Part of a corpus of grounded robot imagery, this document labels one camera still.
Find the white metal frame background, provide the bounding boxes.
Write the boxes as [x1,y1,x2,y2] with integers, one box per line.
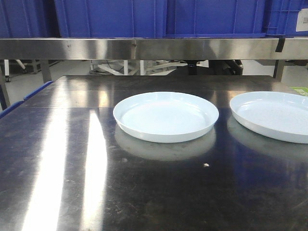
[90,60,187,76]

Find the blue bin on shelf left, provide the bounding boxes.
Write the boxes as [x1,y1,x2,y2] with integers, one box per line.
[0,0,60,39]

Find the light blue plate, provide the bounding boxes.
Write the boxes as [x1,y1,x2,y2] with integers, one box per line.
[113,91,219,143]
[230,91,308,144]

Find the blue bin on shelf middle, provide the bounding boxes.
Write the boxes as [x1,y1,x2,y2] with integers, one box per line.
[54,0,167,39]

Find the blue bin on shelf right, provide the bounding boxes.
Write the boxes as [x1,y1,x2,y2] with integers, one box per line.
[166,0,265,38]

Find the blue bin on shelf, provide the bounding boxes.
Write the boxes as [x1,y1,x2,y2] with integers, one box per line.
[0,0,60,39]
[54,0,167,39]
[166,0,265,38]

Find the stainless steel shelf rack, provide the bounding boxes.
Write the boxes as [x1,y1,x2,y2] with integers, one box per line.
[0,38,308,108]

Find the black tape strip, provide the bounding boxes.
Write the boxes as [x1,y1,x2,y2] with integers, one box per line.
[275,38,285,53]

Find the white paper label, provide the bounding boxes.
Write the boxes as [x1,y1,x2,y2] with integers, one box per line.
[295,8,308,32]

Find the green sheet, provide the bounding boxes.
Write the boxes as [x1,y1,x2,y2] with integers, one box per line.
[290,87,308,96]

